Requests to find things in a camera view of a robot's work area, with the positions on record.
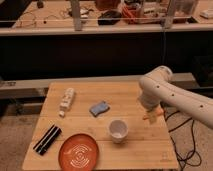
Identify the blue sponge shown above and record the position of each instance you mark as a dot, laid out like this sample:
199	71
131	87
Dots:
99	108

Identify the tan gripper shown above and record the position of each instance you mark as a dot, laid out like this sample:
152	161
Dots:
152	115

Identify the white cup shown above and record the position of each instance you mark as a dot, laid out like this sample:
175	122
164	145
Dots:
118	131

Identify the grey metal post right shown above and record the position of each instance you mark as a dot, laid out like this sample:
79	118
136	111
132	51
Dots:
168	20

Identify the orange tool on bench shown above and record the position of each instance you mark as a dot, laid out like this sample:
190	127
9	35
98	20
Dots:
129	15

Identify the grey metal post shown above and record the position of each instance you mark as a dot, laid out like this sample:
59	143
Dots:
75	6
168	20

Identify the orange plate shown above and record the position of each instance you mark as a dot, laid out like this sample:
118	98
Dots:
79	152

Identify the orange pepper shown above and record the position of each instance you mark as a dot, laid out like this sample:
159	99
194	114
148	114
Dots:
158	111

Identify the black object on bench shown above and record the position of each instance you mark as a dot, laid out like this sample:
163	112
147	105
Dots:
109	17

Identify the grey metal post left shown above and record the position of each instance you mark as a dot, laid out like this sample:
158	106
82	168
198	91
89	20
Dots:
75	6

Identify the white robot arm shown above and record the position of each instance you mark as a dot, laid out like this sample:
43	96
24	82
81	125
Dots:
156	87

